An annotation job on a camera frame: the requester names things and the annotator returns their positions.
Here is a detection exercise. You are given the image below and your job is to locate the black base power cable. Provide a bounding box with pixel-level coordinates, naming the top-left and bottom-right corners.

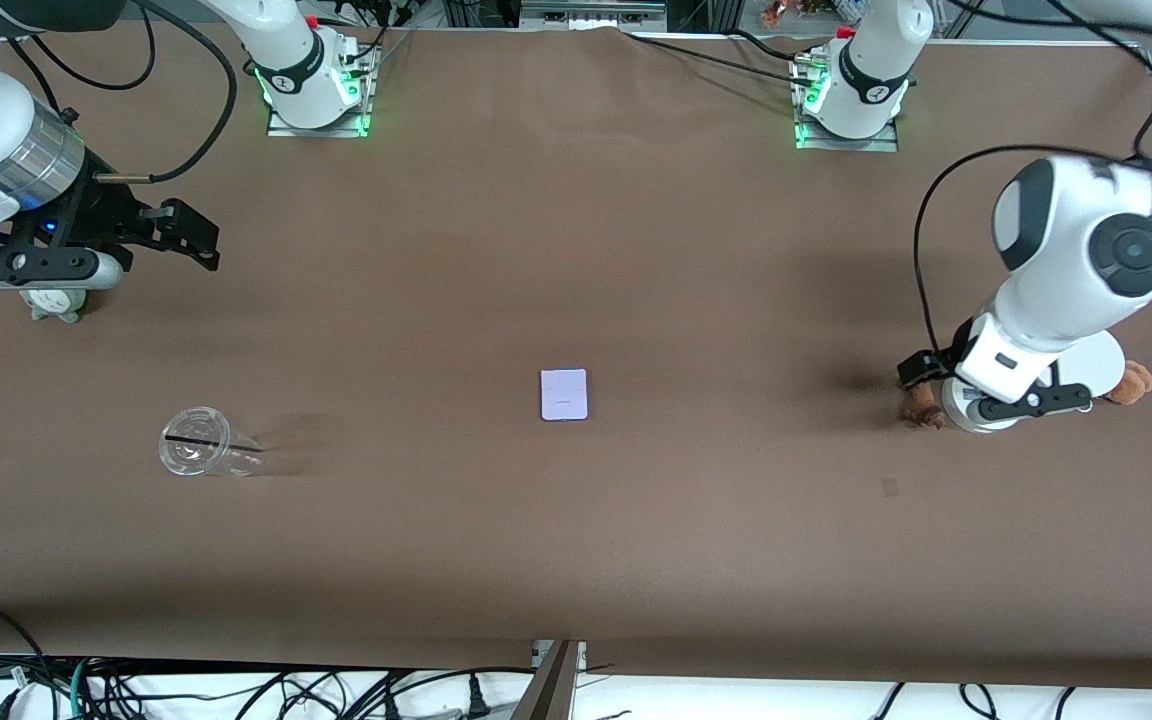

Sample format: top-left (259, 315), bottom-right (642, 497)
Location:
top-left (626, 30), bottom-right (827, 91)

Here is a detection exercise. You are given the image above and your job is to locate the white round-head desk lamp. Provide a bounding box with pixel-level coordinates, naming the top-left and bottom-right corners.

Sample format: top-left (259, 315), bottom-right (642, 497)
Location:
top-left (941, 330), bottom-right (1127, 434)

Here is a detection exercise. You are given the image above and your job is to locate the aluminium profile bar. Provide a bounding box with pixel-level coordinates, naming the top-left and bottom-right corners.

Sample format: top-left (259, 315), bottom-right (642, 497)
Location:
top-left (511, 640), bottom-right (587, 720)

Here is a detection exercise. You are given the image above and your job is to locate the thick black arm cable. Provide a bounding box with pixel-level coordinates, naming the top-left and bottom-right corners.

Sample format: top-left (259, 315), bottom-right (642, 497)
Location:
top-left (94, 0), bottom-right (237, 184)
top-left (914, 0), bottom-right (1152, 351)

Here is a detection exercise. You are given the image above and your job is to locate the brown teddy bear keychain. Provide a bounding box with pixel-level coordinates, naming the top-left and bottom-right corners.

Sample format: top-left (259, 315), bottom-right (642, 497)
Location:
top-left (1104, 361), bottom-right (1152, 407)

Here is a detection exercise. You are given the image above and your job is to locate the grey metal background box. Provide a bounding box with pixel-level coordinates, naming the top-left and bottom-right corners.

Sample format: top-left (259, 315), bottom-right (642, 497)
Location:
top-left (521, 0), bottom-right (669, 31)

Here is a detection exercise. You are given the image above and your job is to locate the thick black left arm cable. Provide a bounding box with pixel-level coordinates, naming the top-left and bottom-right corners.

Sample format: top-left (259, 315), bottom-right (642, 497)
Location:
top-left (914, 0), bottom-right (1152, 351)

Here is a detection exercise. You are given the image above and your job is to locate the grey totoro plush toy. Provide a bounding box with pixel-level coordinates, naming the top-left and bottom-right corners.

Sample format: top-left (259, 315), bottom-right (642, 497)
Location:
top-left (21, 288), bottom-right (89, 324)

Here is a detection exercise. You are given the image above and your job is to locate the clear plastic cup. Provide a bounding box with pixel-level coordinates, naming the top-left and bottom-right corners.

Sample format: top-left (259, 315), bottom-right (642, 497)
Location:
top-left (158, 406), bottom-right (265, 478)

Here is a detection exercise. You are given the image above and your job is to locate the brown lion statue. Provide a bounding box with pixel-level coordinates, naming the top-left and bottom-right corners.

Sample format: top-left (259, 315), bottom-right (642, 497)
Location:
top-left (899, 385), bottom-right (947, 431)

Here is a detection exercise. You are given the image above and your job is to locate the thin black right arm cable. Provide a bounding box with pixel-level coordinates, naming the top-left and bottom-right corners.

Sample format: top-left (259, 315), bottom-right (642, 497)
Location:
top-left (6, 0), bottom-right (157, 111)

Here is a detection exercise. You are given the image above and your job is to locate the black drinking straw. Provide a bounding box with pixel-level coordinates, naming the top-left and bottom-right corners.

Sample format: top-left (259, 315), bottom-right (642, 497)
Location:
top-left (164, 434), bottom-right (263, 454)

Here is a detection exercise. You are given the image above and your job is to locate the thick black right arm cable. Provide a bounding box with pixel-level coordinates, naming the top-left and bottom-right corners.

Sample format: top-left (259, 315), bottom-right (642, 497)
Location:
top-left (94, 0), bottom-right (237, 184)

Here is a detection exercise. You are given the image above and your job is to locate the small white card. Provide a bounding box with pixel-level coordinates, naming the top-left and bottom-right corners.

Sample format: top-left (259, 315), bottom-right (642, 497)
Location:
top-left (540, 369), bottom-right (589, 422)

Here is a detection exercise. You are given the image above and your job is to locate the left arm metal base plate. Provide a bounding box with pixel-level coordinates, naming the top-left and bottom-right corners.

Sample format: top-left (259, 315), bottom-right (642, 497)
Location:
top-left (794, 60), bottom-right (900, 153)

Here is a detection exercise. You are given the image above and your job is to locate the brown table cover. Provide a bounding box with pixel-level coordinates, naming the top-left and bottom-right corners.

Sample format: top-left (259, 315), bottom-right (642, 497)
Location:
top-left (0, 20), bottom-right (1152, 691)

